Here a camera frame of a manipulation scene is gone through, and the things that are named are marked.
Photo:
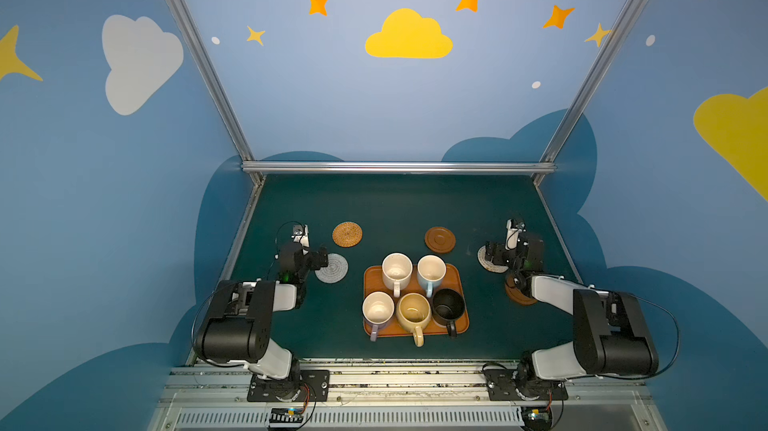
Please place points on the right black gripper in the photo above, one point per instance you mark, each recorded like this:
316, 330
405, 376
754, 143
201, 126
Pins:
496, 254

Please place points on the left aluminium frame post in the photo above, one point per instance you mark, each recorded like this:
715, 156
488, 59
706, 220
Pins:
196, 47

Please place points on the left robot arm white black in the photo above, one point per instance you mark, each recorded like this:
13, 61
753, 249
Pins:
236, 329

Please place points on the lilac mug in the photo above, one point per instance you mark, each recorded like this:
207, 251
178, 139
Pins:
378, 309

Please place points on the controller board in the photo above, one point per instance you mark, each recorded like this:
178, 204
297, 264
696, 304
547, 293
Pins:
536, 419
285, 418

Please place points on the rear aluminium crossbar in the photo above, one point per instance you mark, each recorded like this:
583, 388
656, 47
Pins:
441, 168

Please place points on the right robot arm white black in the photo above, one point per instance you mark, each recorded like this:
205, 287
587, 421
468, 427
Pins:
610, 334

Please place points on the black mug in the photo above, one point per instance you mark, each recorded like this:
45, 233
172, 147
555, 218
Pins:
448, 306

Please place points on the woven rattan coaster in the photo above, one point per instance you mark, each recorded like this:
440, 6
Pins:
347, 234

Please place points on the right controller board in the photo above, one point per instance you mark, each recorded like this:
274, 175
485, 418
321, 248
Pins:
536, 419

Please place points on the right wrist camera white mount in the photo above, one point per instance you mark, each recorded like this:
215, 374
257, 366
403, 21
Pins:
514, 227

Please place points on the grey felt coaster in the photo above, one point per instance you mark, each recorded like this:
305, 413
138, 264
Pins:
335, 270

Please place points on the brown wooden coaster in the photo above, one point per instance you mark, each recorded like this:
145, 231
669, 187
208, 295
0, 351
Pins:
440, 240
515, 294

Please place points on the right aluminium frame post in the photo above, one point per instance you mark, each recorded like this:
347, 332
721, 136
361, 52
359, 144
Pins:
624, 23

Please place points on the left controller board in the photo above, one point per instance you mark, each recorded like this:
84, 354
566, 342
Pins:
285, 418

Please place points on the white multicolour woven coaster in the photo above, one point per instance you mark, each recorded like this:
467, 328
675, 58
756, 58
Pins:
487, 264

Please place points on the aluminium frame post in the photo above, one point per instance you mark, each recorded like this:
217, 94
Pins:
624, 23
196, 47

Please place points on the aluminium rail front frame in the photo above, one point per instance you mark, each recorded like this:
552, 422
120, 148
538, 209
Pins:
378, 394

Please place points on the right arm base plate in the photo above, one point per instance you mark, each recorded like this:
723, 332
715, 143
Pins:
508, 385

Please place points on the yellow beige mug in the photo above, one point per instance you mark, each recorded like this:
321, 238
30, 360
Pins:
413, 312

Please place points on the light blue mug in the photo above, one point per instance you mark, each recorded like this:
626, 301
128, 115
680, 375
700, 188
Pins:
431, 271

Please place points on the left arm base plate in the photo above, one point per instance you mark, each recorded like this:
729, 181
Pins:
300, 386

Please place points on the white speckled mug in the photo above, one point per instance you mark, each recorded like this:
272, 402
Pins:
397, 269

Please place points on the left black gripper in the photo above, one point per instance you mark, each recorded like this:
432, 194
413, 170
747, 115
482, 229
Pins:
315, 257

